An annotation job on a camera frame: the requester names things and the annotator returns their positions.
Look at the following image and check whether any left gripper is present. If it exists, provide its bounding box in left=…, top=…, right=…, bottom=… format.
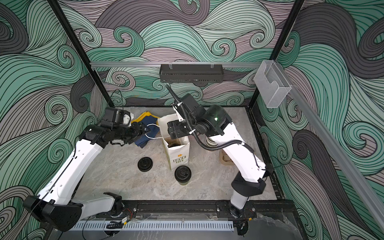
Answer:
left=113, top=120, right=152, bottom=144

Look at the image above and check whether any white paper takeout bag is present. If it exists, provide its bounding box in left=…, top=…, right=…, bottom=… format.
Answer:
left=152, top=114, right=190, bottom=170

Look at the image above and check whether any black cup lid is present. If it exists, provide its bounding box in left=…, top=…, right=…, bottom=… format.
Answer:
left=138, top=157, right=153, bottom=172
left=167, top=139, right=182, bottom=149
left=174, top=165, right=192, bottom=182

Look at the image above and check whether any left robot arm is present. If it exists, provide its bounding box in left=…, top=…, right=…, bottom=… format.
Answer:
left=23, top=123, right=150, bottom=232

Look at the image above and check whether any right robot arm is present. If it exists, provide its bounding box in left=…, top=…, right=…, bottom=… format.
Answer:
left=167, top=93, right=273, bottom=212

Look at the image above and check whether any stack of paper cups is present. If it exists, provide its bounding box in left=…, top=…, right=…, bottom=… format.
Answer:
left=206, top=137, right=218, bottom=148

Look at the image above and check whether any navy blue cloth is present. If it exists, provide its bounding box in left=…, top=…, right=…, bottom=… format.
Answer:
left=133, top=116, right=160, bottom=149

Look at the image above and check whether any yellow cloth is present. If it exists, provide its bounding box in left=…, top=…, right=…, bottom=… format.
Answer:
left=131, top=112, right=159, bottom=123

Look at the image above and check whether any black wall shelf tray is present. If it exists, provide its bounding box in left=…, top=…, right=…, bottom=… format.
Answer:
left=160, top=64, right=224, bottom=83

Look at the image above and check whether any clear acrylic wall holder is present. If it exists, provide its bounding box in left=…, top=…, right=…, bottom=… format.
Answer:
left=254, top=60, right=292, bottom=109

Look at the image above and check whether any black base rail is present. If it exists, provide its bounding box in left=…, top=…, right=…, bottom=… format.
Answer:
left=71, top=199, right=295, bottom=220

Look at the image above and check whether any white slotted cable duct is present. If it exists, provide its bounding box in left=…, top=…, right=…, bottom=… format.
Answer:
left=71, top=220, right=235, bottom=232

